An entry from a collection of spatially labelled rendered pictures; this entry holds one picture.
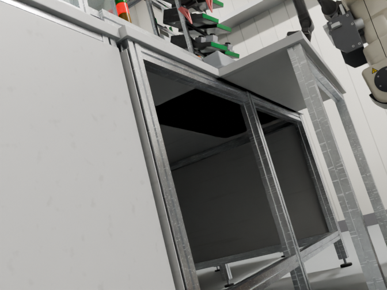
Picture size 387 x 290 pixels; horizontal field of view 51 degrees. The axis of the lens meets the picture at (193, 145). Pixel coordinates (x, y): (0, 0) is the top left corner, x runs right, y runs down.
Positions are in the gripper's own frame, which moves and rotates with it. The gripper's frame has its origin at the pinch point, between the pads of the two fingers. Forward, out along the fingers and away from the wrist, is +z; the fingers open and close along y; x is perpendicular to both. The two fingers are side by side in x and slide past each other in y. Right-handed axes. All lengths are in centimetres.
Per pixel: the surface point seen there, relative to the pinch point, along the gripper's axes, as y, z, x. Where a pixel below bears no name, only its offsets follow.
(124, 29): 1, 20, -72
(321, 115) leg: 31, 57, -29
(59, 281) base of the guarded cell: -5, 66, -112
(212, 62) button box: 1.9, 23.2, -15.5
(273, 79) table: 17.8, 36.4, -1.1
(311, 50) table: 35, 34, -14
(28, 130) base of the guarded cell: -5, 42, -108
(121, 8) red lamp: -28.9, -17.6, -6.9
